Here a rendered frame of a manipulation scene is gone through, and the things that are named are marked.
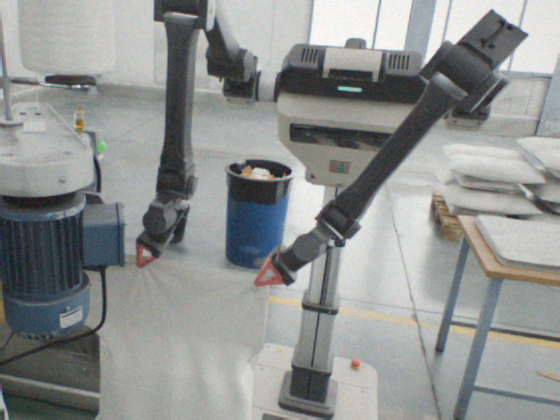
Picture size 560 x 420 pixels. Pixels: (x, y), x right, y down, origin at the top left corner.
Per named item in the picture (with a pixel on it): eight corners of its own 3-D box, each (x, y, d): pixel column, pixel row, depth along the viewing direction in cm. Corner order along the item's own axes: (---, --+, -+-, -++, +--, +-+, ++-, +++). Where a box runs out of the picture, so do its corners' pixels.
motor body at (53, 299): (104, 308, 106) (101, 189, 97) (67, 353, 92) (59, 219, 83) (34, 296, 109) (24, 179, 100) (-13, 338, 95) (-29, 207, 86)
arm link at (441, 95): (505, 75, 89) (452, 37, 92) (497, 81, 85) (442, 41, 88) (357, 237, 117) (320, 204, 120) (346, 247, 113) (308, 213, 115)
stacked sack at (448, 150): (522, 162, 464) (526, 148, 460) (532, 175, 427) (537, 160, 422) (440, 152, 482) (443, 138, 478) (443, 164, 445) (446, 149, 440)
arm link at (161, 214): (199, 174, 119) (164, 165, 121) (180, 187, 109) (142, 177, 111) (192, 223, 123) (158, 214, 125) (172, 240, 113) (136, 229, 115)
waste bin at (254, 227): (290, 246, 397) (299, 162, 373) (282, 277, 350) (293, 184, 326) (227, 237, 406) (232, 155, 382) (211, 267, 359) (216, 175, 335)
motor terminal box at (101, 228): (124, 255, 104) (124, 199, 100) (128, 280, 95) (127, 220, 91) (81, 257, 102) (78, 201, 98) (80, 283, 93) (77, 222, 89)
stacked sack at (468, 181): (495, 174, 471) (499, 159, 466) (517, 198, 410) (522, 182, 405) (443, 168, 479) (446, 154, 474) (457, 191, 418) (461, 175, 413)
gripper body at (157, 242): (133, 242, 121) (147, 218, 118) (149, 226, 131) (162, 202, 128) (158, 258, 121) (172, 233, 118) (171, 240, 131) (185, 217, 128)
